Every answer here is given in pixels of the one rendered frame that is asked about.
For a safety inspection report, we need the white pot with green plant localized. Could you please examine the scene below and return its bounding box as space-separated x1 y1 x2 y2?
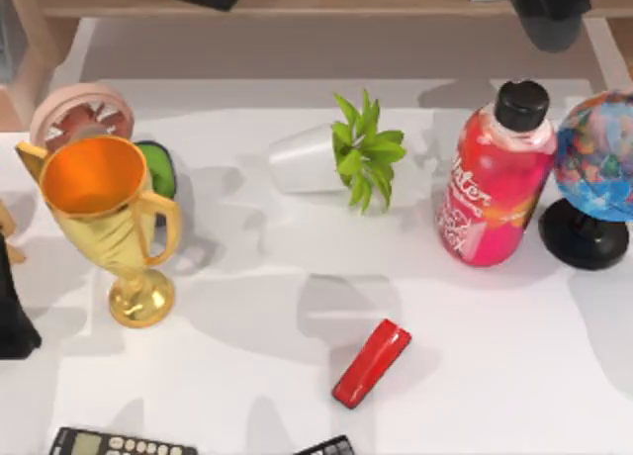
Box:
268 89 408 216

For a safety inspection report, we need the red stapler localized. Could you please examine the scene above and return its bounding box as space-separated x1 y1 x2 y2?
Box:
331 318 412 410

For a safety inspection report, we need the green and black object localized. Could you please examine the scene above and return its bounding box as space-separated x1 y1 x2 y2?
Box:
134 140 178 228

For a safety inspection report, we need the pink bottle with black cap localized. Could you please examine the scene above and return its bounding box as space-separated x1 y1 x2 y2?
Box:
434 80 559 268

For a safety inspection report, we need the gold trophy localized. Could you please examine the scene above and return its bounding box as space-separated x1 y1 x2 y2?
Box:
14 135 182 328

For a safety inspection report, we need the wooden open shelf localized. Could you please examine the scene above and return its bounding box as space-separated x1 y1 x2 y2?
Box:
0 0 633 133

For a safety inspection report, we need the pink round fan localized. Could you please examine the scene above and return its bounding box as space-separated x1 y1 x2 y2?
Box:
29 81 136 155

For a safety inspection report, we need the colourful globe on black stand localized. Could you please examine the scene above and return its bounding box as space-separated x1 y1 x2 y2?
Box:
537 89 633 271

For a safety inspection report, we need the large black calculator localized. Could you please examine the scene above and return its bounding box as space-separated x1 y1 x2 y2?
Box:
48 426 199 455

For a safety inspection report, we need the tan wooden object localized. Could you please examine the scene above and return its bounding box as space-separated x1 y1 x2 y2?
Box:
0 197 27 266

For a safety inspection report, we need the black and grey object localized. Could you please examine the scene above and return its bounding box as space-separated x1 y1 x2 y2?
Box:
502 0 596 53

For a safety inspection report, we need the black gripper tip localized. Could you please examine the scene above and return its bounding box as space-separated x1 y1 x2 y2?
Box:
0 234 43 361

